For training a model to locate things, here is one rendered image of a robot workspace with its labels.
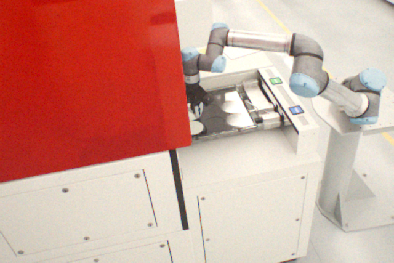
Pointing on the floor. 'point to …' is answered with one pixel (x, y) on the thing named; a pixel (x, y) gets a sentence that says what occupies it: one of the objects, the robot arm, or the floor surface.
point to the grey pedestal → (350, 189)
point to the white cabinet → (253, 217)
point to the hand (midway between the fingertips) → (199, 116)
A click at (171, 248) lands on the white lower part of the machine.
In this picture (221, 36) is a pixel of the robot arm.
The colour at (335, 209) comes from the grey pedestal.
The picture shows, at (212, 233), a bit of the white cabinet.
